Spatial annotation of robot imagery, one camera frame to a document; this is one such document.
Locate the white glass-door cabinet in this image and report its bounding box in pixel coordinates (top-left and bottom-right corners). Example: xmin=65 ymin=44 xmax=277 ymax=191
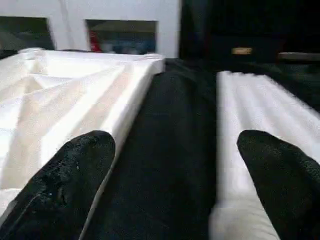
xmin=0 ymin=0 xmax=182 ymax=57

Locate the dark metal rod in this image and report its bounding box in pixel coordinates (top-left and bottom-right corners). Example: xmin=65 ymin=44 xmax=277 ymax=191
xmin=278 ymin=51 xmax=320 ymax=61

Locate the white plastic table top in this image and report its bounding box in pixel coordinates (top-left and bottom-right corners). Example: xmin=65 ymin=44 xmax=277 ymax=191
xmin=0 ymin=47 xmax=166 ymax=216

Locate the red package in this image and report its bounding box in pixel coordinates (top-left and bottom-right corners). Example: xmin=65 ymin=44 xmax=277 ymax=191
xmin=88 ymin=29 xmax=100 ymax=52

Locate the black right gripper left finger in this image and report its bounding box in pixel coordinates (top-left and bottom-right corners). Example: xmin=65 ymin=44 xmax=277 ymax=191
xmin=0 ymin=129 xmax=116 ymax=240

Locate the black box gold label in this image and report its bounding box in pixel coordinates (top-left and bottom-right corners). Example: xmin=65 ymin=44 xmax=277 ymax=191
xmin=181 ymin=0 xmax=286 ymax=63

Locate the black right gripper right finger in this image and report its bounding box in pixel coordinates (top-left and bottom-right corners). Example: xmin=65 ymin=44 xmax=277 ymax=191
xmin=236 ymin=129 xmax=320 ymax=240

